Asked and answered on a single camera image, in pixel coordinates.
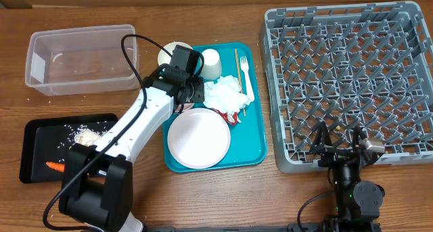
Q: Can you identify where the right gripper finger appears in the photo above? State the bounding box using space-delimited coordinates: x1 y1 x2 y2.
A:
310 121 333 154
352 126 367 150

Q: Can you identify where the white bowl with rice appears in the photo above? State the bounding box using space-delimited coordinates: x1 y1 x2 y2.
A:
158 41 192 66

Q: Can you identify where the white bowl with peanuts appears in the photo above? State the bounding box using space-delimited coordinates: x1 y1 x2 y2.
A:
175 103 194 113

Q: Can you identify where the white tissue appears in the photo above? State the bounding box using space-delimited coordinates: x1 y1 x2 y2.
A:
204 75 251 114

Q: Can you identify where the orange carrot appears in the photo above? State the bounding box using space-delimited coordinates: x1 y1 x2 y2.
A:
45 162 65 172

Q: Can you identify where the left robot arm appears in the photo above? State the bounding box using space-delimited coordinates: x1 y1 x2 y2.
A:
58 45 204 231

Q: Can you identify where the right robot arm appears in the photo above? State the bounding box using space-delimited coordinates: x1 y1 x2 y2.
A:
302 122 385 231

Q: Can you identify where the grey dishwasher rack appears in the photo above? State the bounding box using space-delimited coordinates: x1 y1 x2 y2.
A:
259 1 432 173

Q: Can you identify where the white paper cup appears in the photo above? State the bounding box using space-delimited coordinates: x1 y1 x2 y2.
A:
200 49 222 80

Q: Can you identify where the teal serving tray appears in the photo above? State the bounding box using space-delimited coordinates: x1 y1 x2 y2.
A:
160 41 268 173

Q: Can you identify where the wooden chopstick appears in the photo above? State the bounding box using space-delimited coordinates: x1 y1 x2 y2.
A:
234 48 246 117

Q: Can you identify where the red snack wrapper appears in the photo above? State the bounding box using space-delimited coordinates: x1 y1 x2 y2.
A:
214 110 241 126

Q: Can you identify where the white plastic fork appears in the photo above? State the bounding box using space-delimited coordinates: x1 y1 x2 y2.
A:
240 56 255 102

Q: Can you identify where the white round plate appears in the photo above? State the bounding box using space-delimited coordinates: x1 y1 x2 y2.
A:
167 108 231 169

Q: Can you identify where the clear plastic storage bin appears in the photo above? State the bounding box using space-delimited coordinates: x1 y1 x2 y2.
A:
25 24 139 96

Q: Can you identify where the rice and peanut pile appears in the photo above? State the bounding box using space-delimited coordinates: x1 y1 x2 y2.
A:
58 125 105 149

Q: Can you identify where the black plastic tray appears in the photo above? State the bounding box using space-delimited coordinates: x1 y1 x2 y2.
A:
19 113 118 183

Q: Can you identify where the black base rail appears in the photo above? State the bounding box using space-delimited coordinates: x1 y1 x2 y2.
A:
138 223 332 232

